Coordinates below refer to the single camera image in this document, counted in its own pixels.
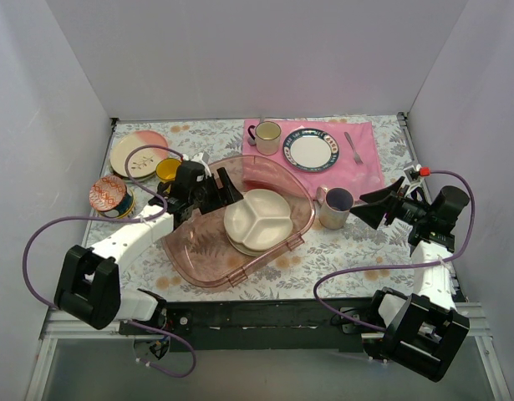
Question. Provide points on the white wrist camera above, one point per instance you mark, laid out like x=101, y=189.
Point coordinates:
x=415, y=175
x=202, y=158

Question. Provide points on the cream yellow floral plate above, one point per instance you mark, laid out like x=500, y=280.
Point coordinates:
x=244, y=250

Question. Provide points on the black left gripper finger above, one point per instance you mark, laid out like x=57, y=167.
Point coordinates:
x=227, y=190
x=218, y=198

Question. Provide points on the floral tablecloth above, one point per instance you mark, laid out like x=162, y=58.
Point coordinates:
x=293, y=274

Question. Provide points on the silver fork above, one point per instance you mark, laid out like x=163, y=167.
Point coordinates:
x=357, y=158

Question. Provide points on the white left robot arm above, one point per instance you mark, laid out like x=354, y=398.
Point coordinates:
x=89, y=283

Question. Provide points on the pink cream floral plate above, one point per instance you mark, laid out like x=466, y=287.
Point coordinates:
x=130, y=142

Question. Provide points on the cream enamel mug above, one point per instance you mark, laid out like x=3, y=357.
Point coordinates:
x=267, y=135

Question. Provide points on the pink satin cloth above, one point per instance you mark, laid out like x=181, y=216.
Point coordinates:
x=357, y=179

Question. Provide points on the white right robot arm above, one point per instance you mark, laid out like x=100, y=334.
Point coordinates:
x=428, y=301

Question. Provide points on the cream divided plate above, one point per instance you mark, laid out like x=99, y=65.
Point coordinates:
x=259, y=221

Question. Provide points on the orange patterned bowl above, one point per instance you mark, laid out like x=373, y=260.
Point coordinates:
x=107, y=192

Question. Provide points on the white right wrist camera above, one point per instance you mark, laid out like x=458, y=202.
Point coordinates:
x=415, y=175

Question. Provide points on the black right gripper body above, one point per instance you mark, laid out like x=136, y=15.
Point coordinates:
x=394, y=206

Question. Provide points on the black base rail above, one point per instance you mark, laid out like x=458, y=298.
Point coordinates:
x=299, y=324

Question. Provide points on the yellow mug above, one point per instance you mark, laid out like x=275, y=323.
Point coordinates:
x=166, y=169

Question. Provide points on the pink transparent plastic bin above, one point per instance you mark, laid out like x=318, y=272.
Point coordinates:
x=199, y=249

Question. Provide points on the blue rimmed white plate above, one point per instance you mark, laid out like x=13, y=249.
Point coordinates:
x=310, y=150

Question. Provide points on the pink mug purple inside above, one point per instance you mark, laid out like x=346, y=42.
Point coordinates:
x=335, y=204

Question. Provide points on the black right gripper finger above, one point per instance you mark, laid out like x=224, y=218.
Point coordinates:
x=371, y=214
x=379, y=195

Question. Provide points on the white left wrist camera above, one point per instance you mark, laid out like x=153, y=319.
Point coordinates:
x=202, y=158

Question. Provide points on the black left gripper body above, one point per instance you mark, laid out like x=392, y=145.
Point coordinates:
x=212, y=195

